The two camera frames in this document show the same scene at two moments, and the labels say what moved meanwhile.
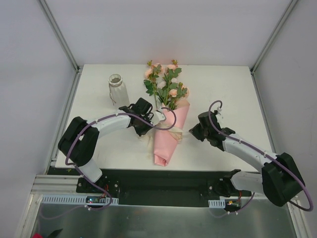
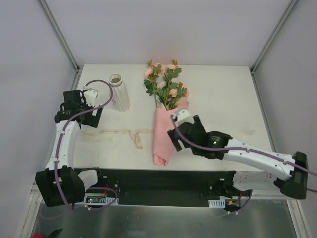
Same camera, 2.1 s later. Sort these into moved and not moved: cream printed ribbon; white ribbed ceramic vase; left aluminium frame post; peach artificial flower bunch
Moved: cream printed ribbon
Not moved: peach artificial flower bunch; left aluminium frame post; white ribbed ceramic vase
